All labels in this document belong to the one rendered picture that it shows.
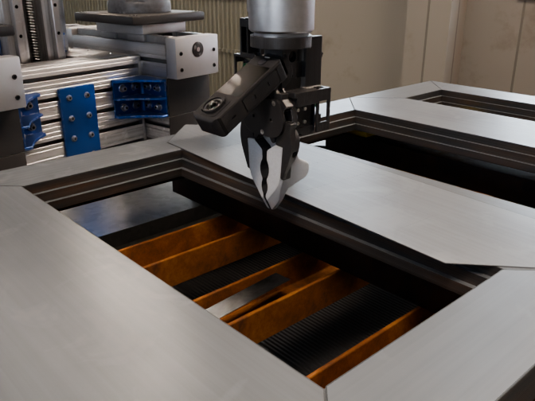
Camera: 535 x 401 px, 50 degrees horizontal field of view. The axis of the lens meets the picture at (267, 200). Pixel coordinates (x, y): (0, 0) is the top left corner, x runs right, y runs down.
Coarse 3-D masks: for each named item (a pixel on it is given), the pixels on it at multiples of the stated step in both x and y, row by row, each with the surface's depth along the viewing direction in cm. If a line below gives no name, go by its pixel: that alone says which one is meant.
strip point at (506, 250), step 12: (516, 228) 67; (528, 228) 67; (492, 240) 64; (504, 240) 64; (516, 240) 64; (528, 240) 64; (468, 252) 61; (480, 252) 61; (492, 252) 61; (504, 252) 61; (516, 252) 61; (528, 252) 61; (468, 264) 59; (480, 264) 59; (492, 264) 59; (504, 264) 59; (516, 264) 59; (528, 264) 59
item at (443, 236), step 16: (464, 208) 72; (480, 208) 72; (496, 208) 72; (416, 224) 68; (432, 224) 68; (448, 224) 68; (464, 224) 68; (480, 224) 68; (496, 224) 68; (512, 224) 68; (400, 240) 64; (416, 240) 64; (432, 240) 64; (448, 240) 64; (464, 240) 64; (480, 240) 64; (432, 256) 60; (448, 256) 60
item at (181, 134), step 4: (192, 128) 109; (196, 128) 109; (200, 128) 109; (236, 128) 109; (180, 132) 106; (184, 132) 106; (188, 132) 106; (192, 132) 106; (196, 132) 106; (200, 132) 106; (204, 132) 106; (176, 136) 104; (180, 136) 104; (184, 136) 104; (188, 136) 104; (192, 136) 104; (196, 136) 104; (172, 140) 101; (176, 140) 101
